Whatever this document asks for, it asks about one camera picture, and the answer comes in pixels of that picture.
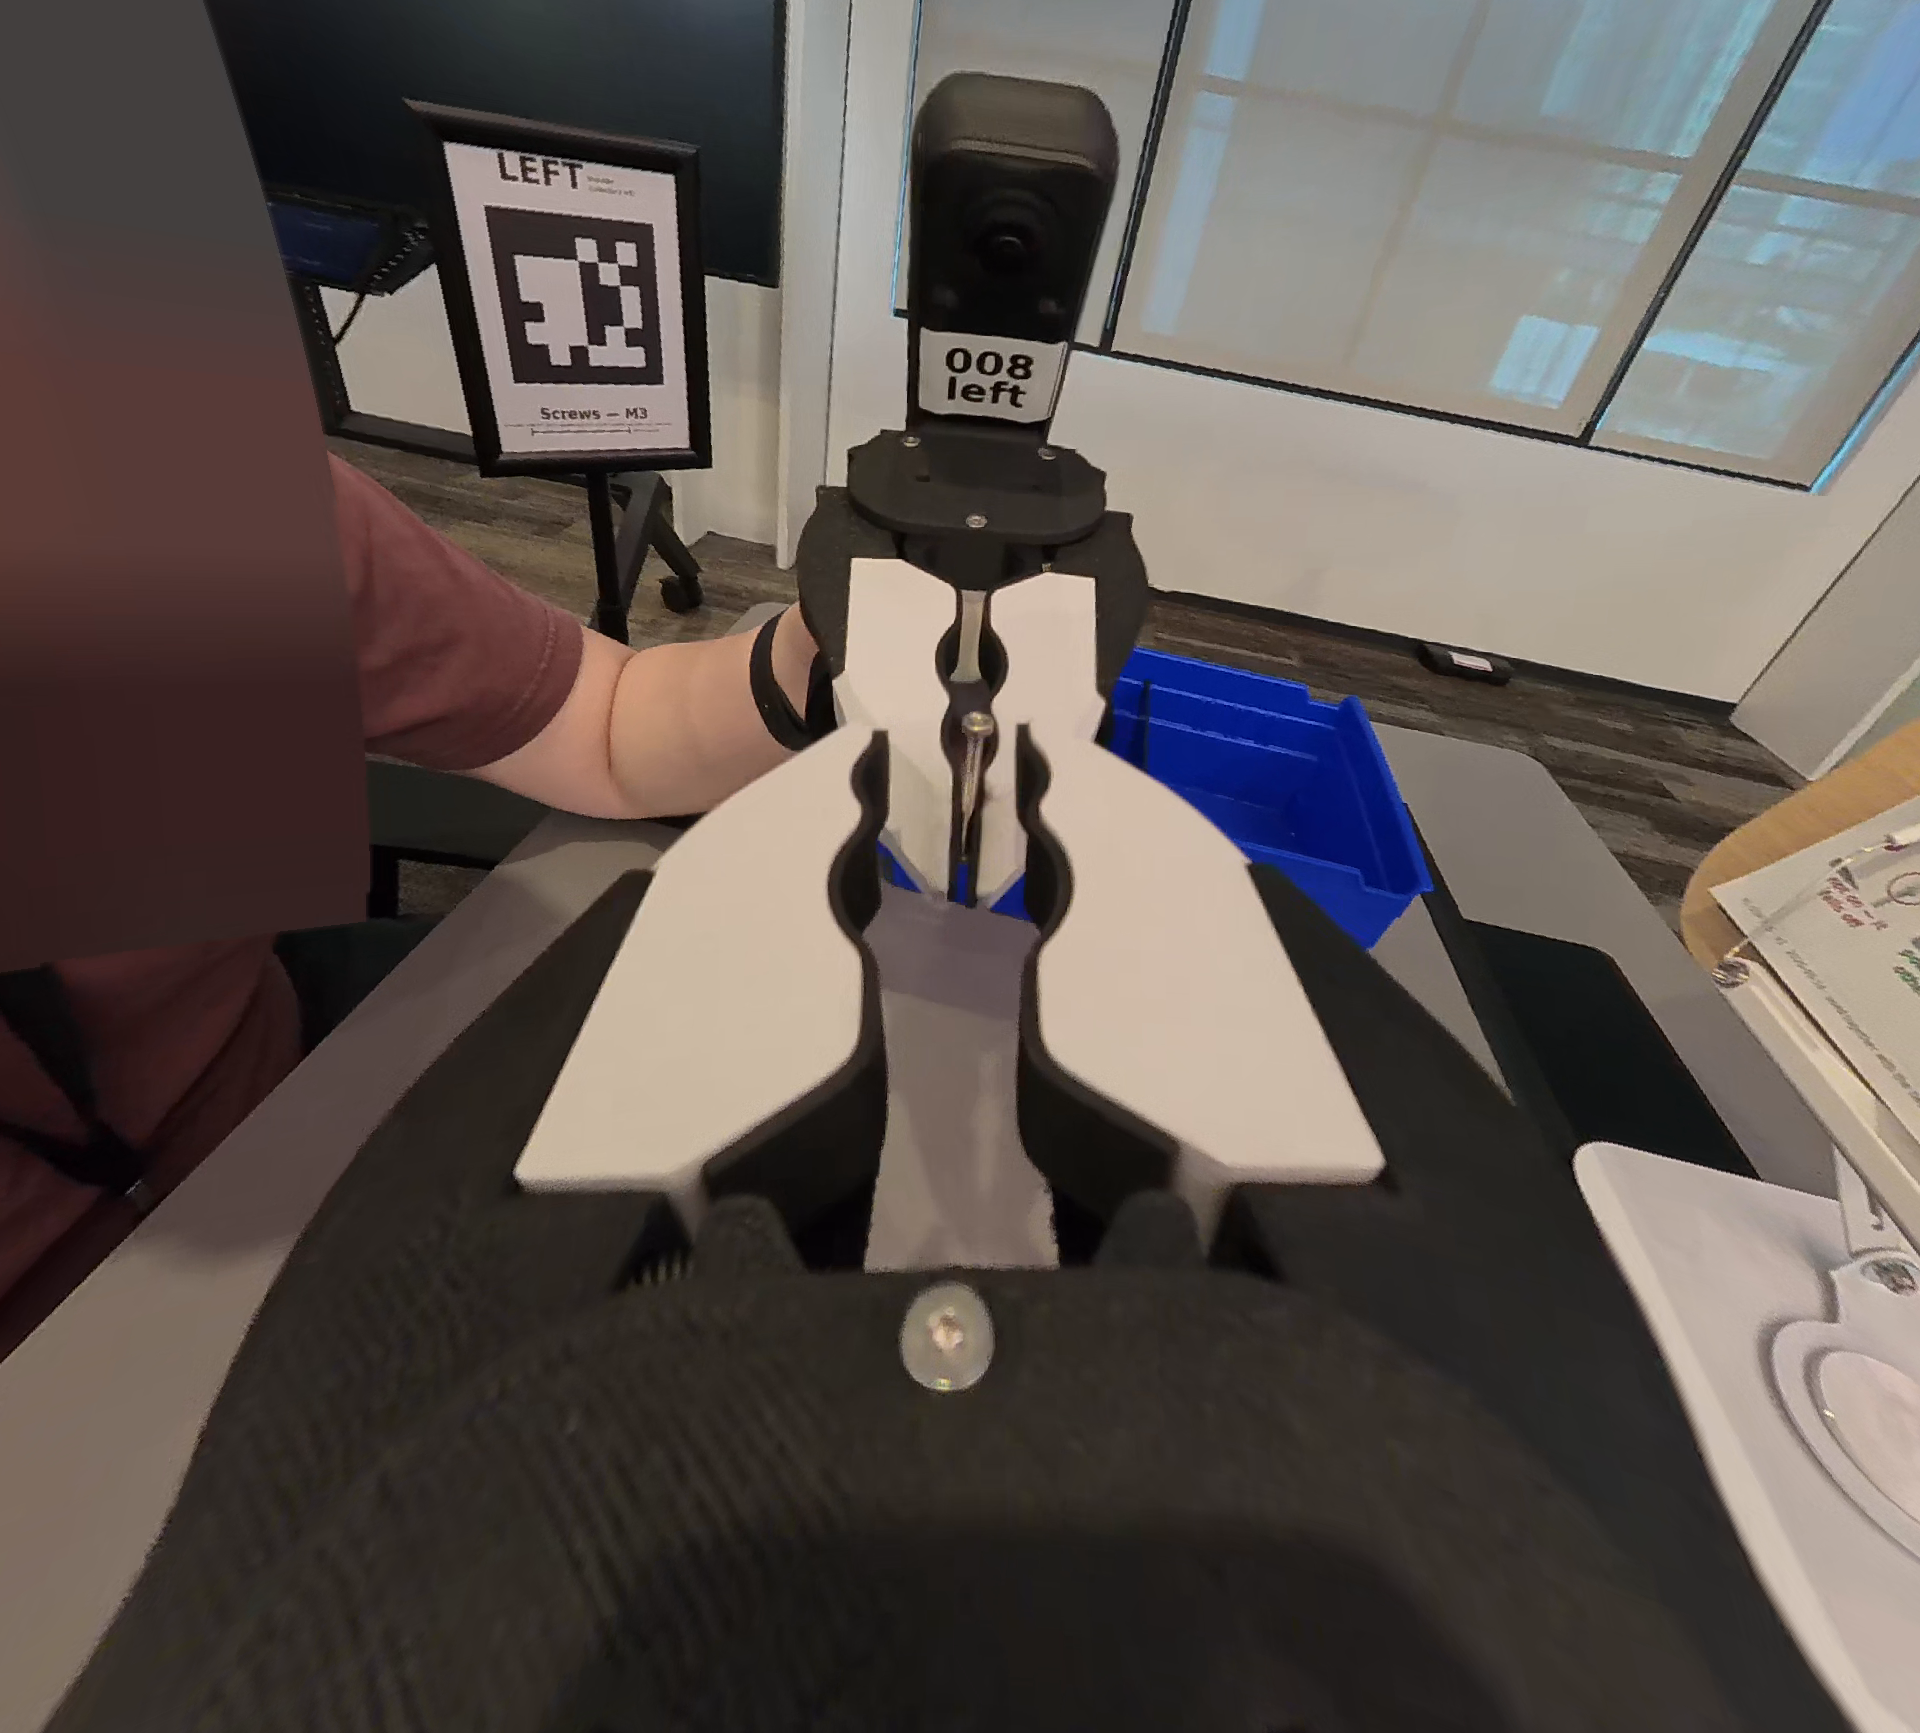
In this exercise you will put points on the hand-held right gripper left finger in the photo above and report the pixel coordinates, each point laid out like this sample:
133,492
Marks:
706,1013

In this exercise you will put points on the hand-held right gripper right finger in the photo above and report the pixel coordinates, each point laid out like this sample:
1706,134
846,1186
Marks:
1200,1013

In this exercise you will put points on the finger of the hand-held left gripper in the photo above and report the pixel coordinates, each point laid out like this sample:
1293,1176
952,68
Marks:
1050,653
892,640

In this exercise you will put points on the silver bolt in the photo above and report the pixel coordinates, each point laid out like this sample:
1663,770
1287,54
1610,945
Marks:
973,773

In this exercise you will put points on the blue divided plastic bin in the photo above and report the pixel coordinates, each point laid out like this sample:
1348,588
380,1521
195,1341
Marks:
1290,834

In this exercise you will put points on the person's left forearm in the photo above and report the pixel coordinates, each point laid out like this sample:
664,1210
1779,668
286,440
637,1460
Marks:
645,728

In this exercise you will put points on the black wrist band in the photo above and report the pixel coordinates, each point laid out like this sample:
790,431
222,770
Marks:
780,699

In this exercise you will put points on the black sign stand legs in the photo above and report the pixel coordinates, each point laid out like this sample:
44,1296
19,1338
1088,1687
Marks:
621,549

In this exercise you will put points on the black office chair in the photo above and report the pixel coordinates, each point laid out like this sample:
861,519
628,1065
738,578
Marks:
448,813

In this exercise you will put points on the black floor power box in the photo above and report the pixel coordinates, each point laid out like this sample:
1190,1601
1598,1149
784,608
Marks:
1466,663

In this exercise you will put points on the large window with blinds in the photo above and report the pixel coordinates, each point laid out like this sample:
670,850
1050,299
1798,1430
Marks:
1425,83

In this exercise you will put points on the person's maroon shirt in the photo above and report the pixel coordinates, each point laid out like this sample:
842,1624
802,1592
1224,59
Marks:
448,653

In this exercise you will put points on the framed fiducial marker sign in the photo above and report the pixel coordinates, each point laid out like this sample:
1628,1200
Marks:
576,294

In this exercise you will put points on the instruction sheet on stand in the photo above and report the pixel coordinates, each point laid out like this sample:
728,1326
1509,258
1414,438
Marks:
1701,893

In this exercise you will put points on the white stand base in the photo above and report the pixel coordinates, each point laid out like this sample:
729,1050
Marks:
1681,1283

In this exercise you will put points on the printed instruction sheet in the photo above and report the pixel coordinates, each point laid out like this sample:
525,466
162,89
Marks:
1830,954

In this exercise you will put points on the black laptop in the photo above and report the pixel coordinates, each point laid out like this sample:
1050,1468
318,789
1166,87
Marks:
321,240

